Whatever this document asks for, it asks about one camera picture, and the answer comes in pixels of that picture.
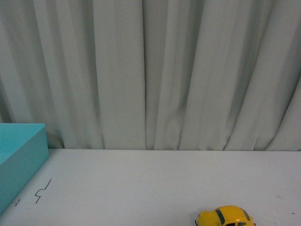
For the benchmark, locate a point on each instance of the grey curtain backdrop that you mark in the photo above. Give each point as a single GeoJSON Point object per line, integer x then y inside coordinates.
{"type": "Point", "coordinates": [154, 74]}

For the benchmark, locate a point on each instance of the yellow beetle toy car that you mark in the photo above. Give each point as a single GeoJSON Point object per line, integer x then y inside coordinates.
{"type": "Point", "coordinates": [225, 216]}

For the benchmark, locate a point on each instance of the turquoise plastic storage box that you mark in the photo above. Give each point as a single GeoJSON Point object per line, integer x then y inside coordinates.
{"type": "Point", "coordinates": [23, 150]}

